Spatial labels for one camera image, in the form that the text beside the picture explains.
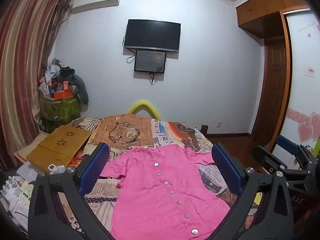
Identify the white air conditioner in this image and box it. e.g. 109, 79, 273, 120
71, 0, 122, 13

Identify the striped curtain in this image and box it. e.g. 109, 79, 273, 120
0, 0, 72, 170

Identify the wooden lap tray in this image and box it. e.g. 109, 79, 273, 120
26, 125, 93, 172

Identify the small black monitor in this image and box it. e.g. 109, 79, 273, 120
134, 50, 167, 74

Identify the orange box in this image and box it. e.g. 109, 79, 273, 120
53, 91, 73, 100

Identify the black wall television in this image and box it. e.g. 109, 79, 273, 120
124, 19, 181, 53

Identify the pile of papers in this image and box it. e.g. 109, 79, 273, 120
0, 161, 39, 232

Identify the yellow foam tube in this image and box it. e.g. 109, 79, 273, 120
127, 99, 160, 119

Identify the pile of clothes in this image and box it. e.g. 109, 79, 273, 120
39, 58, 75, 93

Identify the wooden wardrobe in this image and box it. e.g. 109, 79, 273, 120
236, 0, 320, 155

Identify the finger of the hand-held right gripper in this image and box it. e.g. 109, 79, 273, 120
276, 134, 318, 166
251, 145, 311, 178

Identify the black monitor cable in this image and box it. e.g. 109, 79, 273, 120
149, 52, 167, 86

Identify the black television cable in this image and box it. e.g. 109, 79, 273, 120
122, 35, 137, 64

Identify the green cloth-covered cabinet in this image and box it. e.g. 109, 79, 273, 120
39, 95, 82, 133

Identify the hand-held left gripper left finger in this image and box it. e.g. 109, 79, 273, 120
28, 142, 115, 240

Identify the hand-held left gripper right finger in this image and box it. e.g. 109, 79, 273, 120
211, 142, 294, 240

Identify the pink buttoned cardigan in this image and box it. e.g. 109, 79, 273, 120
99, 145, 231, 240

